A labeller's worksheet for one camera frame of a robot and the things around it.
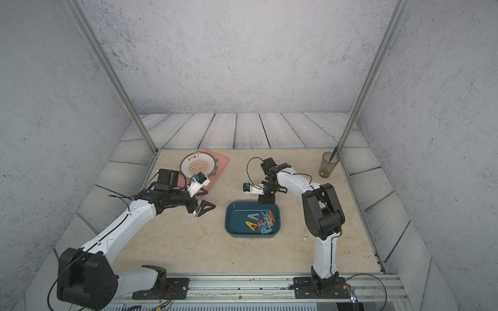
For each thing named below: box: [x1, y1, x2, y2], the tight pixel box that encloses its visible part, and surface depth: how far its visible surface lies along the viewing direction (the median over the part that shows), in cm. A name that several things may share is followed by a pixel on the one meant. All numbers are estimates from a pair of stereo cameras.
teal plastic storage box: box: [224, 200, 281, 238], surface depth 90 cm
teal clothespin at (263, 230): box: [260, 221, 273, 234], surface depth 89 cm
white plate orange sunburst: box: [179, 151, 216, 179], surface depth 113 cm
